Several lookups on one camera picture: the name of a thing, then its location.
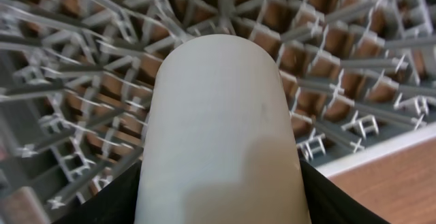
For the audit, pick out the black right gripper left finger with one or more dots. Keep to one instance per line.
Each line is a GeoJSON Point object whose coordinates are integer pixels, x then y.
{"type": "Point", "coordinates": [114, 204]}

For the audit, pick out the grey dishwasher rack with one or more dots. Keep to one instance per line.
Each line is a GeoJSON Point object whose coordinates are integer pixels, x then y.
{"type": "Point", "coordinates": [76, 77]}

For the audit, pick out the white green cup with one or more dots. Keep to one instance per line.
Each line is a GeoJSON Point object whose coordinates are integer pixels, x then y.
{"type": "Point", "coordinates": [219, 146]}

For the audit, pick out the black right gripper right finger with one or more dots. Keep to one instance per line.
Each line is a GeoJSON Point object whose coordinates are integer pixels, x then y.
{"type": "Point", "coordinates": [328, 204]}

